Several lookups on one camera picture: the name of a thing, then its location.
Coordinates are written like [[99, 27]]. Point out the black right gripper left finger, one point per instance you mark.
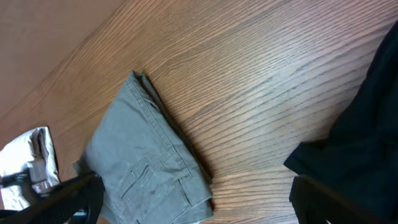
[[78, 200]]

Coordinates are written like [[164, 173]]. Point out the grey shorts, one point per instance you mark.
[[147, 165]]

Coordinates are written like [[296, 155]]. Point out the folded beige shorts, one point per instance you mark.
[[34, 153]]

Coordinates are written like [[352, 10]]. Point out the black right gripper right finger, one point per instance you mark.
[[316, 203]]

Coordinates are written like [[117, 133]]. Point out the black t-shirt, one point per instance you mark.
[[358, 159]]

